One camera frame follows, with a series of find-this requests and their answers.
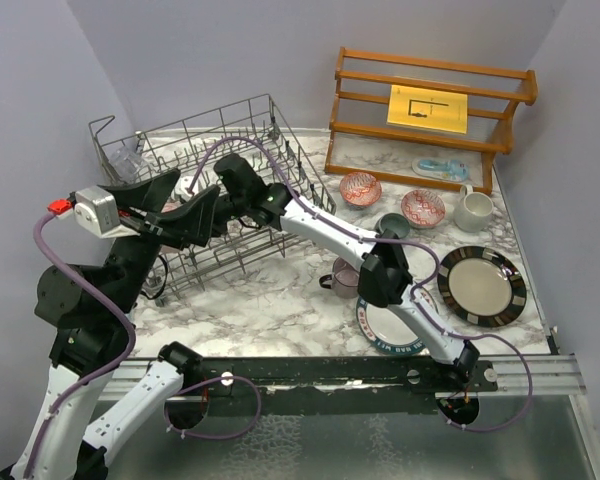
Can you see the wooden shelf rack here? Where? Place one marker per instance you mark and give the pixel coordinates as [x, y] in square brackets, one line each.
[491, 110]

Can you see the clear octagonal glass tumbler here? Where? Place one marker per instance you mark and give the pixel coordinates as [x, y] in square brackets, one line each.
[127, 164]

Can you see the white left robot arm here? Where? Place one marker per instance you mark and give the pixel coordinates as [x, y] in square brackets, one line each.
[89, 307]

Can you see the yellow book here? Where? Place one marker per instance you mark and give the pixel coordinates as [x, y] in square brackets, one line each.
[428, 109]

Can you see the purple glass mug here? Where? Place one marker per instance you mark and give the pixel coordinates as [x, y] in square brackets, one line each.
[342, 280]

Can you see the red patterned bowl near mug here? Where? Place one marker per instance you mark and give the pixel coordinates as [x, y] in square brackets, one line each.
[360, 189]

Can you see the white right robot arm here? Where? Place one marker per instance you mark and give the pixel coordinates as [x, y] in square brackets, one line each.
[384, 277]

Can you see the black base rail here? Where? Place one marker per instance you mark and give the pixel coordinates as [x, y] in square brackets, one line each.
[308, 386]

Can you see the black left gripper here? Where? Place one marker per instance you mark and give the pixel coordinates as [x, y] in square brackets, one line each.
[193, 221]

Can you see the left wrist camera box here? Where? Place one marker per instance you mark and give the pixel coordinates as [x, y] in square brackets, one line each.
[95, 210]

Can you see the green rimmed white plate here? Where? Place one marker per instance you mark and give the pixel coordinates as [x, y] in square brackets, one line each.
[388, 334]

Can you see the dark rimmed beige plate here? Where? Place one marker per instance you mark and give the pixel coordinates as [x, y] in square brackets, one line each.
[481, 286]

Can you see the red patterned bowl far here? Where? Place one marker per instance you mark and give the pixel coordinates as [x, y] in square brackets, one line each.
[423, 209]

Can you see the grey-green ceramic mug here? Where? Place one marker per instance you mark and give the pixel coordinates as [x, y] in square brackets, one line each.
[395, 222]

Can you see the white speckled mug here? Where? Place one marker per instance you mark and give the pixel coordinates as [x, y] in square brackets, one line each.
[474, 210]

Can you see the pink mug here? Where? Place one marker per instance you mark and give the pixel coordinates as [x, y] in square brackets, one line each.
[185, 189]

